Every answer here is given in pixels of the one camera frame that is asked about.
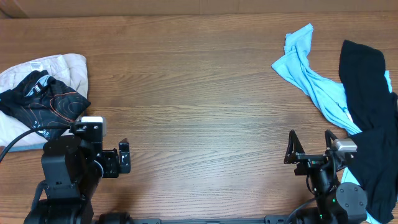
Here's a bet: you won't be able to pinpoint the black printed cycling jersey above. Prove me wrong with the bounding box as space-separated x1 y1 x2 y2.
1 70 91 146

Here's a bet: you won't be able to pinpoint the beige folded trousers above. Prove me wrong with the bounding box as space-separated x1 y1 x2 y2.
1 54 88 146

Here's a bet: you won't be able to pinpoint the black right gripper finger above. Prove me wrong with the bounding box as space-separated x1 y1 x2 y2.
325 129 337 151
284 129 305 164

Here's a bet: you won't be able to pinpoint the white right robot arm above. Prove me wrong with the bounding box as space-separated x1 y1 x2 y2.
284 130 368 223

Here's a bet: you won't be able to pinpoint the blue denim jeans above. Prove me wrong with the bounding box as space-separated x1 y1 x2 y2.
9 143 44 152

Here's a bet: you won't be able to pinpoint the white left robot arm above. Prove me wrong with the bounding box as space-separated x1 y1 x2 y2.
24 135 131 224

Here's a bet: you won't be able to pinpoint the light blue shirt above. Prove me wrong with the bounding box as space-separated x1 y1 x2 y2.
271 23 392 224

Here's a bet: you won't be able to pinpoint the plain black garment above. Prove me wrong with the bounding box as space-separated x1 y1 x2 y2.
339 40 397 223

